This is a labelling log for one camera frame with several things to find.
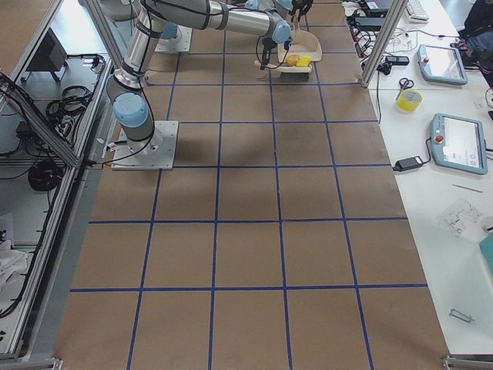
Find yellow green sponge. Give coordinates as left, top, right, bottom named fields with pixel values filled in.
left=296, top=55, right=312, bottom=68

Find aluminium frame post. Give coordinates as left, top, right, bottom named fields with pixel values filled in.
left=361, top=0, right=407, bottom=88

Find brown toy potato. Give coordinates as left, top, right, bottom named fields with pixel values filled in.
left=285, top=54, right=301, bottom=67

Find beige plastic dustpan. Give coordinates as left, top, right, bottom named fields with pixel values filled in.
left=277, top=19, right=322, bottom=66

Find far teach pendant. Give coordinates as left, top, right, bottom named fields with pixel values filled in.
left=417, top=44, right=468, bottom=86

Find teach pendant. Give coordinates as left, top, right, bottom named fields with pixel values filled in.
left=417, top=44, right=468, bottom=86
left=431, top=113, right=488, bottom=175

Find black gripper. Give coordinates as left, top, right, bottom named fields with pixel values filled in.
left=289, top=0, right=313, bottom=24
left=260, top=37, right=276, bottom=70

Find near teach pendant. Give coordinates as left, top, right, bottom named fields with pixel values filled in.
left=431, top=113, right=488, bottom=175

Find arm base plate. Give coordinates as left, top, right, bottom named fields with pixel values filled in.
left=110, top=120, right=179, bottom=170
left=155, top=25, right=193, bottom=53

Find yellow tape roll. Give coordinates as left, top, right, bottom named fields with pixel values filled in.
left=396, top=89, right=422, bottom=113

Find black power adapter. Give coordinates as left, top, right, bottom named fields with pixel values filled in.
left=393, top=156, right=424, bottom=172

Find white hand brush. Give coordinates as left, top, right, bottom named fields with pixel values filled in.
left=253, top=60, right=314, bottom=82

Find black handled scissors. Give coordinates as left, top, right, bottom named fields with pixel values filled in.
left=399, top=78, right=414, bottom=91

